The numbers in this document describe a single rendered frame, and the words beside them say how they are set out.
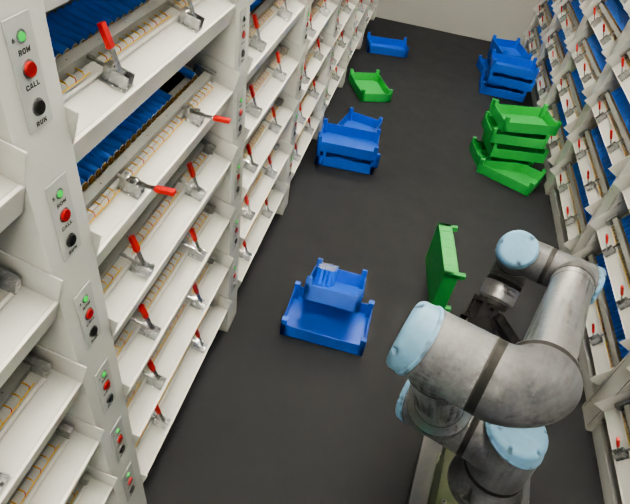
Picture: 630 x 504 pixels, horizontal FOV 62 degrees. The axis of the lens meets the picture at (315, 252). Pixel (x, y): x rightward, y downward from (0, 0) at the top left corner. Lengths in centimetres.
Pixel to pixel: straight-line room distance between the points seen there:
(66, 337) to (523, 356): 65
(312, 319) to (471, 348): 124
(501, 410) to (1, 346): 64
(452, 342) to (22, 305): 58
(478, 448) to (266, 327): 88
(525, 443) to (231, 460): 80
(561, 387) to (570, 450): 117
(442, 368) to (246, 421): 103
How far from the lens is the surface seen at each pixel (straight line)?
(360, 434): 172
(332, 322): 195
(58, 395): 94
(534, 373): 77
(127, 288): 106
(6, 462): 90
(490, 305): 142
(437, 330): 76
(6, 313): 79
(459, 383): 76
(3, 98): 63
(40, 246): 74
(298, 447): 167
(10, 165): 67
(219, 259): 164
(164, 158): 105
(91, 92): 83
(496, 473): 138
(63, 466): 110
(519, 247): 128
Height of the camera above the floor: 148
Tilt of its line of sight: 42 degrees down
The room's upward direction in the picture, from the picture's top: 10 degrees clockwise
